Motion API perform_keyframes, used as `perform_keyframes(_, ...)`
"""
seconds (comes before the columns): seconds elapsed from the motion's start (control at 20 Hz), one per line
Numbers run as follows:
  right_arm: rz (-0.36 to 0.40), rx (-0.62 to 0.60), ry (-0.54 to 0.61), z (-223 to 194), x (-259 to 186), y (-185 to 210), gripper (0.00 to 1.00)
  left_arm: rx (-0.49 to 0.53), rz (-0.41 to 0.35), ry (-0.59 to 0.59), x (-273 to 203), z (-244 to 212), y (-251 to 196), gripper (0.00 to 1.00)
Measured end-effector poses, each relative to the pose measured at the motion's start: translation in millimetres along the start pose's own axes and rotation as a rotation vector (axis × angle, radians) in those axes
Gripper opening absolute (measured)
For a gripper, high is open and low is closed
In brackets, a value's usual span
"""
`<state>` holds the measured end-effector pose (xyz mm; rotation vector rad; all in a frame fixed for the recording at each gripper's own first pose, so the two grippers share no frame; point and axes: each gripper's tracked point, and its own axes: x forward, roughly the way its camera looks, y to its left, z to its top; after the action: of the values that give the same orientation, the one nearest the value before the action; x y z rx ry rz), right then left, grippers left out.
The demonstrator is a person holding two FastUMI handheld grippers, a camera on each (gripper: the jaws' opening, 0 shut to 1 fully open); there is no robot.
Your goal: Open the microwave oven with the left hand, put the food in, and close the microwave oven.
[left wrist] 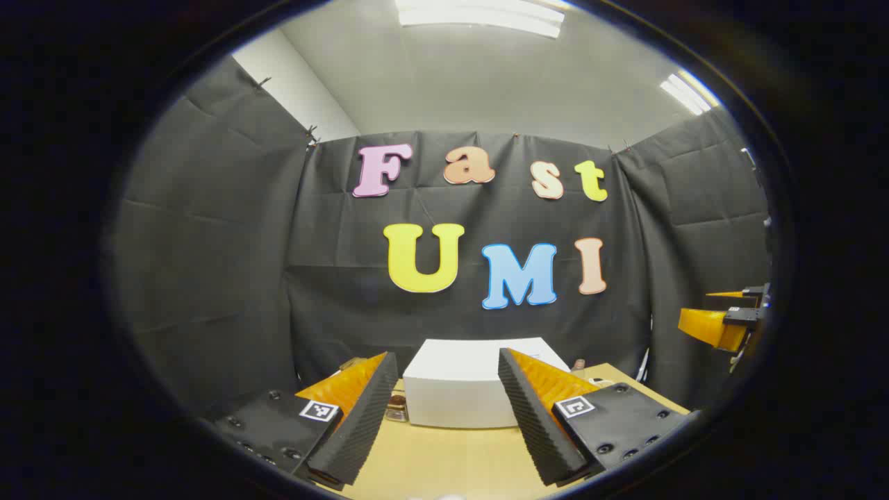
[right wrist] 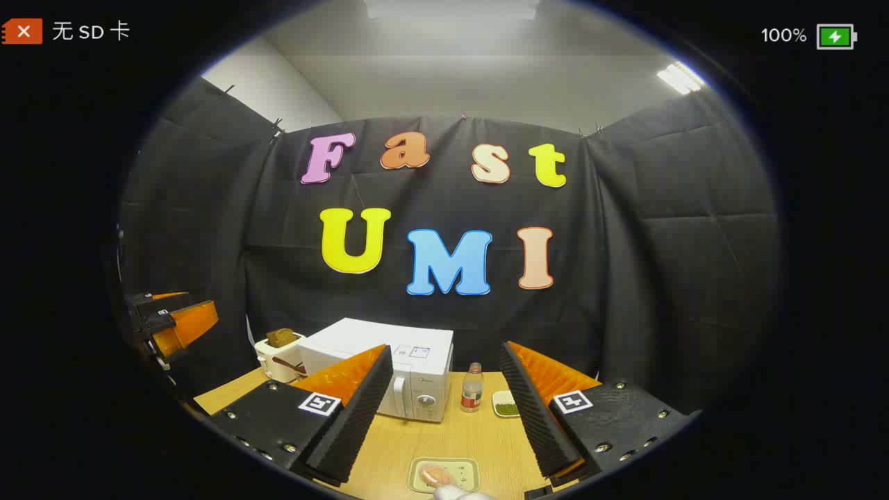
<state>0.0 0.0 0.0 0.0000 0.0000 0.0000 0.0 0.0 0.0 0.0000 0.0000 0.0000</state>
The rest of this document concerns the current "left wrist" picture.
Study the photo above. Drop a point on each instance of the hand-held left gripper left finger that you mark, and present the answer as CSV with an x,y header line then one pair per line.
x,y
361,417

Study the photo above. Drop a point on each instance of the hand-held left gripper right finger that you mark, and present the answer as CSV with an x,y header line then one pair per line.
x,y
535,417

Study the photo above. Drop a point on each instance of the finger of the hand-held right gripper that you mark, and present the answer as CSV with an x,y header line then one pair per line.
x,y
708,326
755,293

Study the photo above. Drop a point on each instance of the white microwave oven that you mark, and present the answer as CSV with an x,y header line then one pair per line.
x,y
451,382

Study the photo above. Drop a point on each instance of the small metal basket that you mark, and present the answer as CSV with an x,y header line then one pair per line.
x,y
397,410

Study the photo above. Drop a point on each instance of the black backdrop cloth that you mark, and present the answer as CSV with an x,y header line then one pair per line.
x,y
208,243

